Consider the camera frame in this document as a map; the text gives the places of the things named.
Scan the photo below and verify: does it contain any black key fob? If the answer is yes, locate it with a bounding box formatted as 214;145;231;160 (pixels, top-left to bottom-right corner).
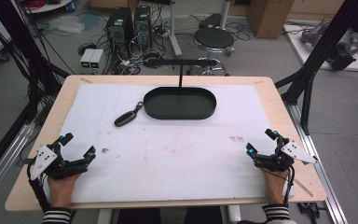
114;101;145;128

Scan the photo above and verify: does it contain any person's left leg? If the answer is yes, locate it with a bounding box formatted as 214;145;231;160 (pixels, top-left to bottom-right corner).
117;207;162;224

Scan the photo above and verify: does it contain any white table leg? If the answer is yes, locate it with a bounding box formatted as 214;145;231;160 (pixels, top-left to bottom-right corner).
227;204;242;224
96;208;114;224

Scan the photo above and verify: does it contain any person's right hand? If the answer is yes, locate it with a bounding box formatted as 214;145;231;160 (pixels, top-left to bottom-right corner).
260;168;291;206

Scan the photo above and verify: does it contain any white desk stand leg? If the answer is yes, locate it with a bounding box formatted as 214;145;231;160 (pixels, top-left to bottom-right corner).
167;0;184;58

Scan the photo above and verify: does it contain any slim black computer tower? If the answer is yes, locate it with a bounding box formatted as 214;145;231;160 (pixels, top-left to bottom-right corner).
132;5;153;51

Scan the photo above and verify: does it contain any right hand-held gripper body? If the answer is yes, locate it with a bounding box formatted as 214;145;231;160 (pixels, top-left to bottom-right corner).
254;139;319;173

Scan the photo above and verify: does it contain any white power supply box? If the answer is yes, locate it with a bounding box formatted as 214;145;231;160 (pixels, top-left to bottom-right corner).
89;49;105;71
79;48;95;71

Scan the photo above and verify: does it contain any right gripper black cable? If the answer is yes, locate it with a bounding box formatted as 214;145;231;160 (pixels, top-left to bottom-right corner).
259;164;296;208

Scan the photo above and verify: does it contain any person's right leg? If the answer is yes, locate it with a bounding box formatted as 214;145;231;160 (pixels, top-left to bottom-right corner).
183;206;224;224

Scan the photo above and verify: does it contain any large black computer tower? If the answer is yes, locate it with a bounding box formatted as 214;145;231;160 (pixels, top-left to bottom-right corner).
105;7;135;61

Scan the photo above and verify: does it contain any white floor platform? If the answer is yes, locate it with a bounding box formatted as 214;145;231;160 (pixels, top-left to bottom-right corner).
282;23;358;73

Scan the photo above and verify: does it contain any aluminium floor rail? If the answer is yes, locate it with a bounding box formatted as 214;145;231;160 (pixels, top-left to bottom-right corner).
286;102;350;224
0;122;37;207

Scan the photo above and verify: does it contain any black clamp under table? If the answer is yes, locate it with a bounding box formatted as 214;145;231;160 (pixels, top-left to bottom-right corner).
297;202;322;224

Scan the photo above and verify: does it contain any black round stool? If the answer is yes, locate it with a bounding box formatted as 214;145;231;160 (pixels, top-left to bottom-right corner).
187;27;236;77

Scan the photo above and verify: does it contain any grey machine on platform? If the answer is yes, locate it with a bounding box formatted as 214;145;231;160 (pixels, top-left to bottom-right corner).
300;23;358;72

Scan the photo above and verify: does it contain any black metal frame stand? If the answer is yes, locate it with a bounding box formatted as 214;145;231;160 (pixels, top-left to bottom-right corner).
274;0;358;135
0;0;71;125

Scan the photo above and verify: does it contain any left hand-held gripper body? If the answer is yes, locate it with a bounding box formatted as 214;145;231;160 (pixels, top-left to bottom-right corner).
27;141;90;181

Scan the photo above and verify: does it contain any person's left hand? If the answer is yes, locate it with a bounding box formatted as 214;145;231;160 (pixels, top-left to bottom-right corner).
47;172;82;209

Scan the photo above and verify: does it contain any black oval tray stand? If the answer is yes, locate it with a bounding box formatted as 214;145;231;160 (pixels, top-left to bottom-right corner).
142;58;218;121

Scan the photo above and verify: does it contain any white table mat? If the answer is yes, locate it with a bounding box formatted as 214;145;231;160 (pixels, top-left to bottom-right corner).
41;83;296;205

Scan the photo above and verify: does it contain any person's leg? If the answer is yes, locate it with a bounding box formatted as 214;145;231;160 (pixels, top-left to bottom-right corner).
183;206;224;224
117;207;162;224

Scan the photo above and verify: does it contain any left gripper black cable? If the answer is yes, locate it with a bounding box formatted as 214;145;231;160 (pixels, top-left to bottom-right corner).
26;162;51;213

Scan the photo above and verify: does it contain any clear plastic bag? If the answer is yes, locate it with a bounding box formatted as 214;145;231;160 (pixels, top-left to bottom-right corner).
48;13;87;35

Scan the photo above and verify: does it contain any brown cardboard box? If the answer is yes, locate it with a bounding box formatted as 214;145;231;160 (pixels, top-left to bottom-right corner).
245;0;295;39

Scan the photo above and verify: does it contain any tangle of floor cables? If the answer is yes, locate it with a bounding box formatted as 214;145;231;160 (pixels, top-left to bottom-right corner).
77;18;181;77

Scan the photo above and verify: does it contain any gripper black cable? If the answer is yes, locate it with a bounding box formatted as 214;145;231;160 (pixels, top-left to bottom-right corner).
259;164;296;208
26;162;51;213

